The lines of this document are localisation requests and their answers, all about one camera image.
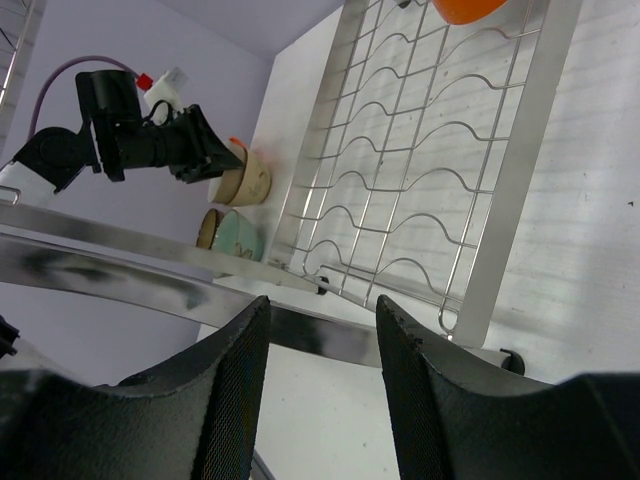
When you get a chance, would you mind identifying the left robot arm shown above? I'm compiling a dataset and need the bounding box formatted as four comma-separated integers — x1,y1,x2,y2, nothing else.
1,70,244,206

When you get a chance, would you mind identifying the metal two-tier dish rack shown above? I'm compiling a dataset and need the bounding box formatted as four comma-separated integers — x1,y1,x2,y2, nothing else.
0,0,586,480

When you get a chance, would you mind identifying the orange bowl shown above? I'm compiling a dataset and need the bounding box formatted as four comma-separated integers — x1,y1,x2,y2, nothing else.
431,0,506,25

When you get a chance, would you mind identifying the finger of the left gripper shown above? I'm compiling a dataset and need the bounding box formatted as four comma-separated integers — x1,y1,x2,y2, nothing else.
192,104,244,178

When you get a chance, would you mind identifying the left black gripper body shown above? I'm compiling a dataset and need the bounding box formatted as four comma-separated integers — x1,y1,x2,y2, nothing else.
160,104,210,183

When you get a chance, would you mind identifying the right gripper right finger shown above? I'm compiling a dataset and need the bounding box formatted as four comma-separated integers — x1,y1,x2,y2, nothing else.
376,295,639,479

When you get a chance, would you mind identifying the green bowl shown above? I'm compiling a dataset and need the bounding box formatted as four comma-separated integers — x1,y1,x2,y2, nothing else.
212,210,264,262

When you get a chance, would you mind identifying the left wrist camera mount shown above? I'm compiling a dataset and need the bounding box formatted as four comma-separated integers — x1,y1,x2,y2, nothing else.
135,67,188,125

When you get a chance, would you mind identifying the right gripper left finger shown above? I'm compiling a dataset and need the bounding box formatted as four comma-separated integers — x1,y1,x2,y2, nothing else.
1,296,271,479

